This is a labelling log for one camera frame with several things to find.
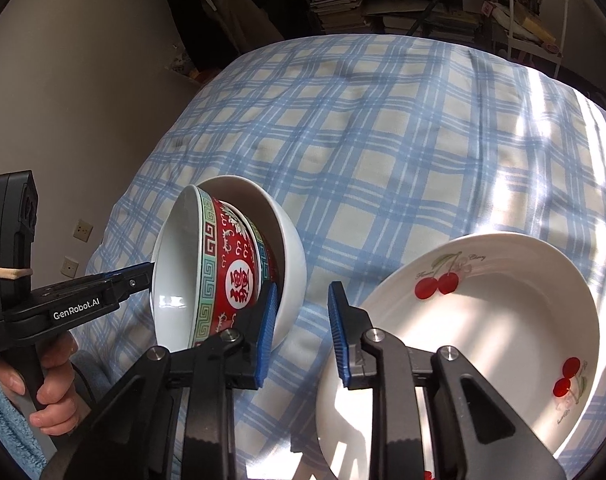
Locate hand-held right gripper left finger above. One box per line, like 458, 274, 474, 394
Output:
40, 284, 280, 480

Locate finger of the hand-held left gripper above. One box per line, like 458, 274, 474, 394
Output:
103, 261, 156, 297

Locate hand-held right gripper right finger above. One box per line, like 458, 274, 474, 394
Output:
328, 281, 568, 480

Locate small red patterned bowl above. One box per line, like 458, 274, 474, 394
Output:
150, 185, 264, 361
218, 200, 281, 291

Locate large white bowl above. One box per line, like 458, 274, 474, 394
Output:
150, 175, 308, 356

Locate large white cherry plate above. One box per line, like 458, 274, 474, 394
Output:
314, 232, 606, 480

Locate person's left hand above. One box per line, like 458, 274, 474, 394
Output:
0, 332, 81, 437

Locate blue plaid blanket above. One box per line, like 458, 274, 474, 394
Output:
73, 34, 606, 480

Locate flower bouquet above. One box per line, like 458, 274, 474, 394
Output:
165, 45, 206, 83

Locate dark hanging coats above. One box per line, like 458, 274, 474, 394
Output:
168, 0, 288, 71

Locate stack of books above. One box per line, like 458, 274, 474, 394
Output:
368, 0, 484, 43
310, 0, 366, 36

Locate white utility cart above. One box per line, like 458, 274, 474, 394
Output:
485, 0, 571, 78

